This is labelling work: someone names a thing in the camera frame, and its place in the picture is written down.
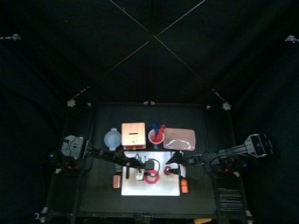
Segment small pink dough piece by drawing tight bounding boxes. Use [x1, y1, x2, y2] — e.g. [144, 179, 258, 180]
[162, 165, 177, 176]

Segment wooden drawer box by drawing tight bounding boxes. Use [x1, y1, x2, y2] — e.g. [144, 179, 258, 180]
[120, 122, 146, 151]

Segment pink square tray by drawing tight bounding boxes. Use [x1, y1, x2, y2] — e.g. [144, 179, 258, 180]
[162, 127, 197, 151]

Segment pink orange block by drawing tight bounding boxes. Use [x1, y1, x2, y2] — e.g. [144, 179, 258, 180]
[112, 174, 121, 190]

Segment white cutting board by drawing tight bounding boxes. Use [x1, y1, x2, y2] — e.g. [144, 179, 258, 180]
[120, 150, 182, 197]

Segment red cup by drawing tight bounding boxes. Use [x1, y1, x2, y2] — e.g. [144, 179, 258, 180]
[146, 129, 166, 145]

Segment red utensil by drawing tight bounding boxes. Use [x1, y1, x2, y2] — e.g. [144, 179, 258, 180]
[154, 124, 166, 140]

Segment pink dough ring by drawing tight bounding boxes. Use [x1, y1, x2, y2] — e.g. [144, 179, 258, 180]
[142, 169, 161, 186]

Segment silver frame clamp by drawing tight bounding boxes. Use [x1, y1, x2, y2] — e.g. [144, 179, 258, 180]
[284, 34, 299, 44]

